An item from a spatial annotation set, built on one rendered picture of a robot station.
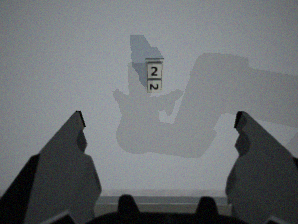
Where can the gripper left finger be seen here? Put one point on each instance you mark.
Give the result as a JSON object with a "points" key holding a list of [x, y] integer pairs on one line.
{"points": [[59, 185]]}

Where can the white cube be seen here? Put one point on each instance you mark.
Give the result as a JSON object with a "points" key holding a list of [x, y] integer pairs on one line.
{"points": [[154, 69], [154, 85]]}

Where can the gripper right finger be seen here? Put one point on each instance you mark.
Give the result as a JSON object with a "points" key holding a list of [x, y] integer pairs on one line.
{"points": [[263, 183]]}

